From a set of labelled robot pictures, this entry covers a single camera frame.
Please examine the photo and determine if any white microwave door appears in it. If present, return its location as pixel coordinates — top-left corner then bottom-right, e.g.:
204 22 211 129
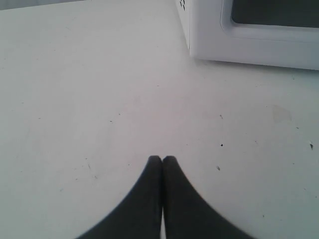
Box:
187 0 319 70

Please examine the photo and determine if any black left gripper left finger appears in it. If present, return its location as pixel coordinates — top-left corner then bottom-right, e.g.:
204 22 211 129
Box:
79 156 162 239

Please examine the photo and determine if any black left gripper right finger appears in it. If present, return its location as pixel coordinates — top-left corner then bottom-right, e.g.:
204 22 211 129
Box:
162 156 252 239

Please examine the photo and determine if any white microwave oven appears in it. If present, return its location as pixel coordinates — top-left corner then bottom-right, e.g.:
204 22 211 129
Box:
175 0 192 50

